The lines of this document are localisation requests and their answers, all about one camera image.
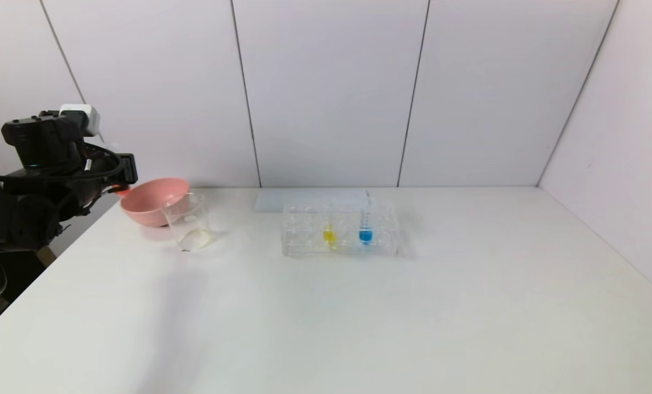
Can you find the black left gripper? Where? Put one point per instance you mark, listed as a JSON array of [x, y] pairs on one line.
[[128, 168]]

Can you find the test tube with red pigment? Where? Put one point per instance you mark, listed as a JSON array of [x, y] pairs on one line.
[[121, 191]]

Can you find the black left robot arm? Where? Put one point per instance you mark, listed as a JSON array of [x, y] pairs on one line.
[[25, 213]]

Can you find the clear glass beaker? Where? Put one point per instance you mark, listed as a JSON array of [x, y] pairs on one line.
[[192, 230]]

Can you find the test tube with yellow pigment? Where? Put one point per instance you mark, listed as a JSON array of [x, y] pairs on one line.
[[329, 236]]

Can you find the test tube with blue pigment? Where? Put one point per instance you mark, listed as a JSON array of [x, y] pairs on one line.
[[365, 235]]

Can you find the clear acrylic test tube rack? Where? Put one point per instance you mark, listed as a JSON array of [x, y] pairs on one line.
[[383, 235]]

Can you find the pink plastic bowl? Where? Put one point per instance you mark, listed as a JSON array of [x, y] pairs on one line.
[[151, 207]]

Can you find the white paper sheet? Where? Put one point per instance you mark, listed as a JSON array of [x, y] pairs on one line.
[[274, 201]]

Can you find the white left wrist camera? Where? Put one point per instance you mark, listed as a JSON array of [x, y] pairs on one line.
[[82, 117]]

